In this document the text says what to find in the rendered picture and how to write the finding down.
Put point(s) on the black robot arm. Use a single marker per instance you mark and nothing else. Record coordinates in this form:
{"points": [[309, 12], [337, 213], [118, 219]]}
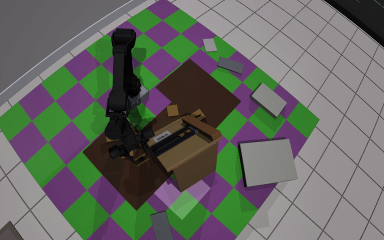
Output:
{"points": [[124, 83]]}

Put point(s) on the brown a-frame board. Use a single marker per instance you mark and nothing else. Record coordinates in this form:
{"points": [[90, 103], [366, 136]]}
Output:
{"points": [[191, 157]]}

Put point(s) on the white paper ticket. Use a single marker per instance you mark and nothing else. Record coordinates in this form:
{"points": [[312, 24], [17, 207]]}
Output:
{"points": [[161, 136]]}

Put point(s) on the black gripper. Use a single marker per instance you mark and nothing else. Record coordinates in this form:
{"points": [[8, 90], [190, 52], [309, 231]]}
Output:
{"points": [[120, 151]]}

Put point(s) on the white flat rectangular card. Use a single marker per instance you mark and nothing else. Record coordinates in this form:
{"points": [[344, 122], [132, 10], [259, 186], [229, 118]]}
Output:
{"points": [[209, 45]]}

